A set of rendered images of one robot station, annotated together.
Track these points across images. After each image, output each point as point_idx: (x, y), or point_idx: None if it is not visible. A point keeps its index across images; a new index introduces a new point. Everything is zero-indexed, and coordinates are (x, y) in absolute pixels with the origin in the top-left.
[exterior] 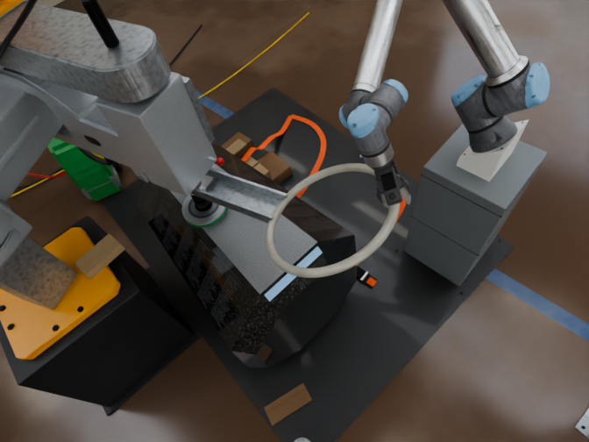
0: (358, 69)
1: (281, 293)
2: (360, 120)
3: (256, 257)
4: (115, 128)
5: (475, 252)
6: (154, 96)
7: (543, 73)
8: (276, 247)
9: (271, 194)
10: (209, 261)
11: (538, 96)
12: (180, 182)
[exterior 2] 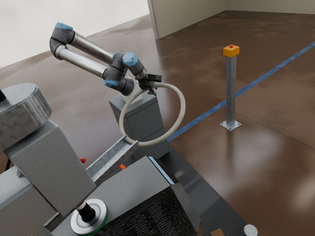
0: (94, 68)
1: (170, 178)
2: (131, 56)
3: (144, 186)
4: (32, 172)
5: (162, 126)
6: None
7: None
8: (141, 175)
9: (119, 144)
10: (131, 228)
11: None
12: (89, 175)
